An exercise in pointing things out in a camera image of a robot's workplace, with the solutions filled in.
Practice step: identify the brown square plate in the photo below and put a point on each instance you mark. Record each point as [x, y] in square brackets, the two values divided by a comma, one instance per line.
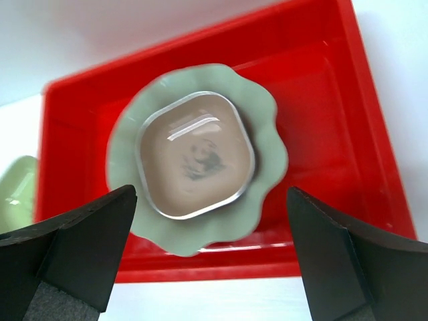
[194, 156]

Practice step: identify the red plastic bin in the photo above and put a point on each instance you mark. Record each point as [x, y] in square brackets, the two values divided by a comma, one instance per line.
[309, 55]

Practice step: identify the green square plate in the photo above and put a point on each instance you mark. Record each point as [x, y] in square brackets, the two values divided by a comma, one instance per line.
[18, 194]

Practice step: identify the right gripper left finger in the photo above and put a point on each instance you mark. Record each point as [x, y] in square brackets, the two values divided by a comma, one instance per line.
[64, 268]

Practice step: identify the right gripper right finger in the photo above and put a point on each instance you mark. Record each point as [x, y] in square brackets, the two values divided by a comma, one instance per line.
[352, 270]

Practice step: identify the large green scalloped bowl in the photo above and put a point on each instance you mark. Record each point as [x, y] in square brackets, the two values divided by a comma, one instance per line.
[257, 109]

